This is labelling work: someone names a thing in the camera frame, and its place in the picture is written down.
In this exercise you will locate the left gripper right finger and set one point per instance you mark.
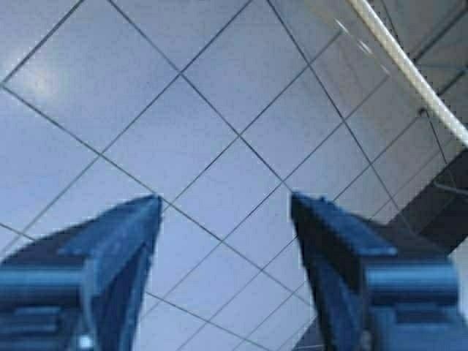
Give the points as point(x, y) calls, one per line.
point(374, 287)

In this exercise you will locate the long wooden window counter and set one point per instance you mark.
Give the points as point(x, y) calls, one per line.
point(406, 66)

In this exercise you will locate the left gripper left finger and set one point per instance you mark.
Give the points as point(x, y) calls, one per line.
point(82, 287)

